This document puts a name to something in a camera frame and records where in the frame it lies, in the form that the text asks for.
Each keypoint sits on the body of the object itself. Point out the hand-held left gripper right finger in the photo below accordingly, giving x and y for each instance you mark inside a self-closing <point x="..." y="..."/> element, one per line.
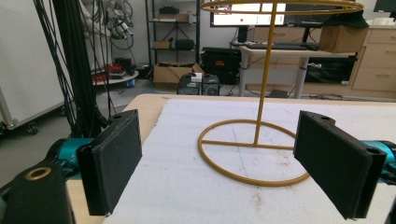
<point x="333" y="165"/>

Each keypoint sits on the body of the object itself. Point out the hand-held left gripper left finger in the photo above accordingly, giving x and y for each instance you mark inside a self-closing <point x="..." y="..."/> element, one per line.
<point x="112" y="161"/>

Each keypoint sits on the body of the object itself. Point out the white foam mat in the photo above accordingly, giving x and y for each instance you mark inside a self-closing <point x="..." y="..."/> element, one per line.
<point x="186" y="186"/>

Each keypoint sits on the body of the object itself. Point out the round white table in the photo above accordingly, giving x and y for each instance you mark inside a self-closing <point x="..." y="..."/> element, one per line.
<point x="124" y="79"/>

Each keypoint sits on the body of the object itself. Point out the black cabinet under desk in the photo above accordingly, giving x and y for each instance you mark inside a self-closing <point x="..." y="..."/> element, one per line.
<point x="330" y="70"/>

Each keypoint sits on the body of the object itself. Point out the open cardboard box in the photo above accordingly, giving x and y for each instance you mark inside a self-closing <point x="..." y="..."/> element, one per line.
<point x="168" y="74"/>

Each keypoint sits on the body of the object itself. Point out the black computer tower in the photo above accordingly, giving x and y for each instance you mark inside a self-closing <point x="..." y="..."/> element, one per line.
<point x="186" y="87"/>

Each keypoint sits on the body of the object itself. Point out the wooden drawer cabinet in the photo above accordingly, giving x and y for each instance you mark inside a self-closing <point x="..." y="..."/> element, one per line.
<point x="376" y="59"/>

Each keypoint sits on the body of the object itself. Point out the small white box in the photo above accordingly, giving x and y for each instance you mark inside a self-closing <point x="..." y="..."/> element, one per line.
<point x="196" y="77"/>

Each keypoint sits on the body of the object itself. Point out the white desk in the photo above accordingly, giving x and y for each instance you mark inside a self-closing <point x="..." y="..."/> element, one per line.
<point x="280" y="52"/>

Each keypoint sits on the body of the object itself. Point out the closed cardboard box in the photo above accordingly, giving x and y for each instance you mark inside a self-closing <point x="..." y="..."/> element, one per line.
<point x="342" y="39"/>

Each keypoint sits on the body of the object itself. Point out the small cardboard box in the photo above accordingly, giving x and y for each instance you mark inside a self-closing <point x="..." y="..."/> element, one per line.
<point x="162" y="45"/>

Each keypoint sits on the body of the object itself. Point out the black keyboard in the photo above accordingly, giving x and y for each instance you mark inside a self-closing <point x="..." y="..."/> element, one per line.
<point x="280" y="46"/>

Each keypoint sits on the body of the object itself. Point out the white panel on wheels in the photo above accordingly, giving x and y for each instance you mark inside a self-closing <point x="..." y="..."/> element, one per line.
<point x="25" y="62"/>

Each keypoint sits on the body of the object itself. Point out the black hard case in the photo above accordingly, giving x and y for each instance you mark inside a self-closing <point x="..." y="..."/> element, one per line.
<point x="211" y="70"/>

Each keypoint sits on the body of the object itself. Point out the black bag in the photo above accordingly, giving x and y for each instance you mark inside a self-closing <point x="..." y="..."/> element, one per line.
<point x="184" y="44"/>

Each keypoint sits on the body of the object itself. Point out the dark cloth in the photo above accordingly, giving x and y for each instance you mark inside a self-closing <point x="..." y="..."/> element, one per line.
<point x="348" y="20"/>

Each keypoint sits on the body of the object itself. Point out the black shelf rack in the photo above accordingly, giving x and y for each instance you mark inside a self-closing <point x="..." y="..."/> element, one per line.
<point x="198" y="37"/>

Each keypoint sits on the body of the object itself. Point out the computer monitor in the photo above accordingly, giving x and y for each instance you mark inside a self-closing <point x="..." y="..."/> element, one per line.
<point x="236" y="18"/>

